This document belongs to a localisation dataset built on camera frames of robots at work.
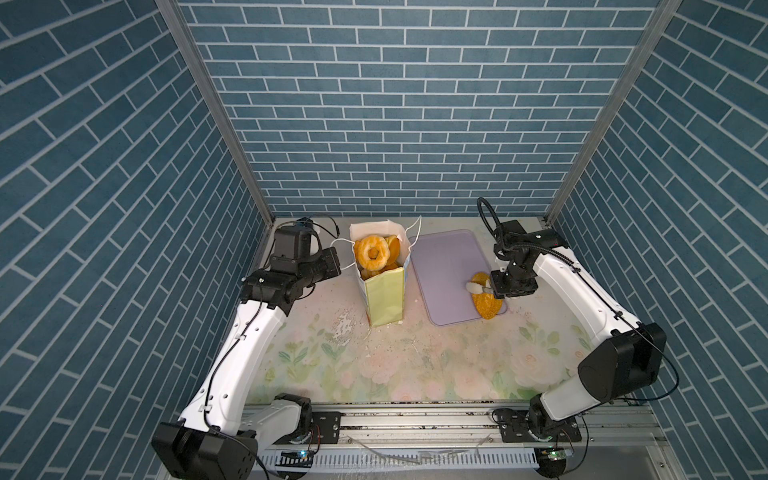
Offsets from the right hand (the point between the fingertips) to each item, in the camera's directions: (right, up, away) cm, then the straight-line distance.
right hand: (501, 289), depth 81 cm
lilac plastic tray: (-10, +7, +27) cm, 30 cm away
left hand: (-42, +9, -7) cm, 44 cm away
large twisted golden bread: (-36, +4, +3) cm, 37 cm away
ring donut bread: (-36, +10, +5) cm, 38 cm away
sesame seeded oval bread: (-1, -6, +11) cm, 12 cm away
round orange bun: (-29, +11, +6) cm, 32 cm away
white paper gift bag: (-32, -1, 0) cm, 32 cm away
